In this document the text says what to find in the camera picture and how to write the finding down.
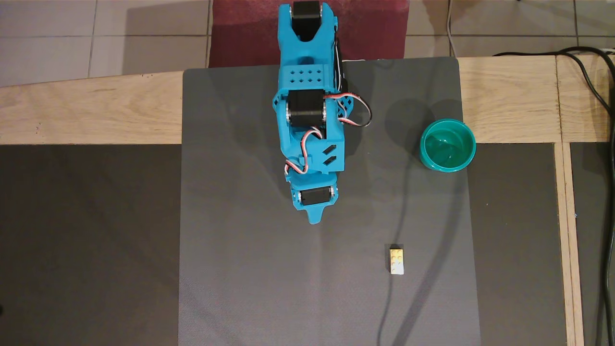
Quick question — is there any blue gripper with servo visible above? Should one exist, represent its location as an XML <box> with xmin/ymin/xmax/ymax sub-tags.
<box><xmin>286</xmin><ymin>171</ymin><xmax>340</xmax><ymax>226</ymax></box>

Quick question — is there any yellow lego brick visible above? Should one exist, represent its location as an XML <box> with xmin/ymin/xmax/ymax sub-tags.
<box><xmin>389</xmin><ymin>245</ymin><xmax>405</xmax><ymax>275</ymax></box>

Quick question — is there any grey rubber mat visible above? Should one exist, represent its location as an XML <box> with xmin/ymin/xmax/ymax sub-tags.
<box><xmin>178</xmin><ymin>57</ymin><xmax>482</xmax><ymax>346</ymax></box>

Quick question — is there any green plastic cup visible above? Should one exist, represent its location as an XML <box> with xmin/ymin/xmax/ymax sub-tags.
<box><xmin>420</xmin><ymin>118</ymin><xmax>477</xmax><ymax>173</ymax></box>

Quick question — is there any dark red cloth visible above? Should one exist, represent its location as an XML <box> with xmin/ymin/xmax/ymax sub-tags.
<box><xmin>208</xmin><ymin>0</ymin><xmax>410</xmax><ymax>69</ymax></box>

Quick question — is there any red white black servo wire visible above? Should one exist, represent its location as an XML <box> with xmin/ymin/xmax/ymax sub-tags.
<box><xmin>323</xmin><ymin>93</ymin><xmax>373</xmax><ymax>128</ymax></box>
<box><xmin>283</xmin><ymin>126</ymin><xmax>323</xmax><ymax>176</ymax></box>

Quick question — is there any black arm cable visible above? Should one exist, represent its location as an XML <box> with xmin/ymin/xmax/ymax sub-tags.
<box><xmin>335</xmin><ymin>36</ymin><xmax>345</xmax><ymax>93</ymax></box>

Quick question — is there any white floor cable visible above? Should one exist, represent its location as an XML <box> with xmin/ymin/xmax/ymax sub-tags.
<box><xmin>446</xmin><ymin>0</ymin><xmax>456</xmax><ymax>57</ymax></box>

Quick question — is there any black power cable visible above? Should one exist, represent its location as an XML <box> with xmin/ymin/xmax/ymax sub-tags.
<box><xmin>494</xmin><ymin>46</ymin><xmax>615</xmax><ymax>346</ymax></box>

